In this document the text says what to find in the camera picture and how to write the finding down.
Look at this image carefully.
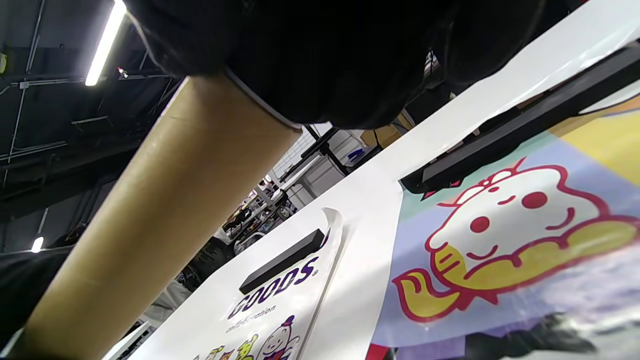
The black rectangular bar weight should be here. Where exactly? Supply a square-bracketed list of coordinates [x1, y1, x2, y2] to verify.
[239, 229, 326, 296]
[400, 42, 640, 196]

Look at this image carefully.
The white plastic tube cap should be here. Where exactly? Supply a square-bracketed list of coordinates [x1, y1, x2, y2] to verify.
[222, 66, 304, 133]

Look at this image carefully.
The person's right hand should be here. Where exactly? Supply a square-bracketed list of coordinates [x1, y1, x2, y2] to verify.
[125, 0, 591, 129]

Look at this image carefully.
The white poster purple lettering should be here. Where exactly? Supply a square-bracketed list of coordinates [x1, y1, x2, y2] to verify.
[127, 206, 347, 360]

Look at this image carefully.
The cardboard box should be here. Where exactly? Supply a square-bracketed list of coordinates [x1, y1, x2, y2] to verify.
[360, 111, 417, 149]

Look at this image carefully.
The colourful cartoon poster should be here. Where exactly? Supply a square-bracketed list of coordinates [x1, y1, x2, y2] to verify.
[367, 95, 640, 360]

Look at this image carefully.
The long ceiling strip light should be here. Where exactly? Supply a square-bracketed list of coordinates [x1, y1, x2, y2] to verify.
[85, 0, 128, 87]

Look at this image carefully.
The brown cardboard mailing tube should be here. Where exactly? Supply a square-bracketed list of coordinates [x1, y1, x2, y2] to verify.
[10, 70, 303, 360]

